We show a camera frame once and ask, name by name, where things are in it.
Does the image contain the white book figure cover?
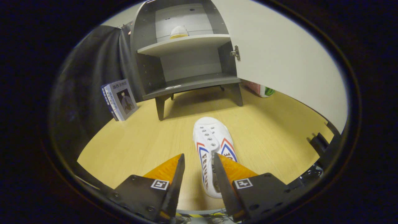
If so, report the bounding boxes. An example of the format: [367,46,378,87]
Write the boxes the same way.
[106,79,139,121]

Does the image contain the white yellow dome toy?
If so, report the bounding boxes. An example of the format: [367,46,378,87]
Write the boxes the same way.
[170,26,189,40]

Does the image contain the blue white book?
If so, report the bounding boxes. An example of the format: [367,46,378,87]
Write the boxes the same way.
[100,83,120,122]

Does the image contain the white shoe red blue stripes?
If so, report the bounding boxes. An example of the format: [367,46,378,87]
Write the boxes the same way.
[193,117,238,199]

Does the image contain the black backdrop cloth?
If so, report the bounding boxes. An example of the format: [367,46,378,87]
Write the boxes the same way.
[50,25,140,162]

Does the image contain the white shoe cabinet door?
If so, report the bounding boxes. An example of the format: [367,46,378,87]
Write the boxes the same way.
[211,0,348,134]

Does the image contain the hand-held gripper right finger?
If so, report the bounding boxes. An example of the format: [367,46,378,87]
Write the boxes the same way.
[213,152,291,222]

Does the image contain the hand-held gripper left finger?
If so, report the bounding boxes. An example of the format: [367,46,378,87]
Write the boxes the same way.
[107,153,186,223]

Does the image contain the watermelon slice toy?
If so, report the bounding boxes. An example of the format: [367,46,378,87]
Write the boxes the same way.
[246,80,275,98]

